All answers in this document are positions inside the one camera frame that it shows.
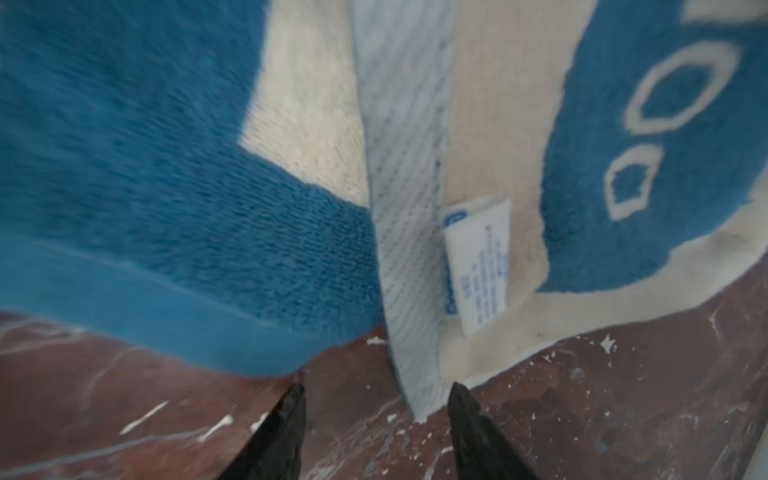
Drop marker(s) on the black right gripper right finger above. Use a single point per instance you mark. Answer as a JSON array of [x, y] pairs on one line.
[[481, 451]]

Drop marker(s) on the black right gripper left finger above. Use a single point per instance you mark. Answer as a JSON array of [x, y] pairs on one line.
[[274, 449]]

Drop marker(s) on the blue cream Doraemon towel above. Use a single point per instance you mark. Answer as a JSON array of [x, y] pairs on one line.
[[244, 184]]

